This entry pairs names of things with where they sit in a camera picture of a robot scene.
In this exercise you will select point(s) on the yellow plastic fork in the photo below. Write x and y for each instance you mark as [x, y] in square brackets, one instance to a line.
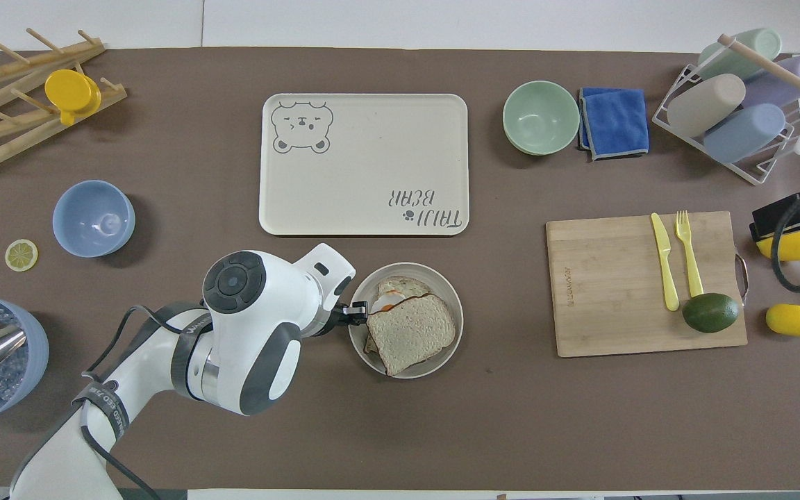
[689, 257]

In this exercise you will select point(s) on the ice cubes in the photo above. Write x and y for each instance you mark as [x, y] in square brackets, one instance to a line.
[7, 378]

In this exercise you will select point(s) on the cream tray with bear print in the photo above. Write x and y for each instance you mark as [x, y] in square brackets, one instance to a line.
[365, 163]

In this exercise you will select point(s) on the bamboo cutting board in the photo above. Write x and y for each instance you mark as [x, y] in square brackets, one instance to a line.
[608, 292]

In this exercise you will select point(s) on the wooden rod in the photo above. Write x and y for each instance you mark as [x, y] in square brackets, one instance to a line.
[782, 73]

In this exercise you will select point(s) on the small blue bowl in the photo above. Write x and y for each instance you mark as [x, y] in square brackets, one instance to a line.
[93, 219]

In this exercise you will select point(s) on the green cup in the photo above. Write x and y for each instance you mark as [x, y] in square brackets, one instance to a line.
[737, 55]

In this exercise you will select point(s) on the beige cup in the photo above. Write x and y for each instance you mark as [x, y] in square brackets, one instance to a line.
[705, 105]

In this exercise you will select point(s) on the fried egg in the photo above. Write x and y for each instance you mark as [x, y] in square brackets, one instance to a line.
[400, 288]

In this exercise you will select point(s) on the yellow cup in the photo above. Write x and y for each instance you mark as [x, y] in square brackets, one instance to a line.
[70, 92]

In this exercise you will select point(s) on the blue cloth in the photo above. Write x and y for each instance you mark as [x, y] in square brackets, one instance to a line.
[615, 121]

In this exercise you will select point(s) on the purple cup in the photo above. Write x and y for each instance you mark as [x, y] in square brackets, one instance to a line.
[792, 80]

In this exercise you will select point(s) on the large blue bowl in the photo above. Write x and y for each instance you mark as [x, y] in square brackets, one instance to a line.
[28, 361]

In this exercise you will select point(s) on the grey round plate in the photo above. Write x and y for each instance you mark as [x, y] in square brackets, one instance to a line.
[442, 295]

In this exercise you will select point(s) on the lemon slice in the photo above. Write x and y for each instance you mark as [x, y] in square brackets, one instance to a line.
[21, 255]

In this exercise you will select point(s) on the avocado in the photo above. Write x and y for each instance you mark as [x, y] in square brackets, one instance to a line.
[711, 313]

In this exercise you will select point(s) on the green bowl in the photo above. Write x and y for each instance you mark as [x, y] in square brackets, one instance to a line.
[541, 118]

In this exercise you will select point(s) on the yellow plastic knife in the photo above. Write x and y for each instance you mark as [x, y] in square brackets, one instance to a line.
[664, 257]

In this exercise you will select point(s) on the bread slice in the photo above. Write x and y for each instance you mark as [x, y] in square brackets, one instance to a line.
[410, 333]

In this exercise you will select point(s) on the light blue cup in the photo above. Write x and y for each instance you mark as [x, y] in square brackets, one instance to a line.
[744, 133]

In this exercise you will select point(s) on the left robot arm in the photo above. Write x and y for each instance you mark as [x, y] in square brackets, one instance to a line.
[247, 326]

